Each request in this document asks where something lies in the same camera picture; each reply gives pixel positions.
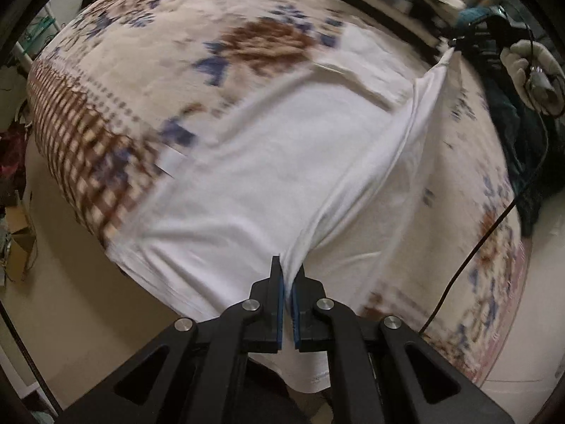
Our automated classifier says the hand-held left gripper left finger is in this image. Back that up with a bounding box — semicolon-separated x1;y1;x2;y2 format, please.
57;255;284;424

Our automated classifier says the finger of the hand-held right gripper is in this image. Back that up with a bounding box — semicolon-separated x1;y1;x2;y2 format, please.
447;34;476;53

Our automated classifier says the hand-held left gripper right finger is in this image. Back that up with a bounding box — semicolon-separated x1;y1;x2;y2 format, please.
289;264;515;424

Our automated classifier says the white t-shirt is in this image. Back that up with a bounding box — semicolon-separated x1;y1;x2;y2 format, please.
106;22;456;395

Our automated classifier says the person's right hand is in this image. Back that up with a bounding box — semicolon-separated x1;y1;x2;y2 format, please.
500;39;565;118

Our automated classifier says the teal plush blanket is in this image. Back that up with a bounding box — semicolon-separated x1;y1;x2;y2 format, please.
479;65;551;237

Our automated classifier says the cardboard box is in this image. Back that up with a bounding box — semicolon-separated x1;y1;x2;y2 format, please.
8;217;38;282

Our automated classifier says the floral bed sheet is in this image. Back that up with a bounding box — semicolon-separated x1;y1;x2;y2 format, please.
26;0;530;386

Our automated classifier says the dark red cloth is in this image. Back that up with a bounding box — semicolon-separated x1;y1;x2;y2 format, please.
0;123;28;196

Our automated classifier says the white shelf rack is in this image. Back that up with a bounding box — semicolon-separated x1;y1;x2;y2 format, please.
17;4;59;65

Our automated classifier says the black cable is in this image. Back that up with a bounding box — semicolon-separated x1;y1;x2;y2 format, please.
417;4;551;335

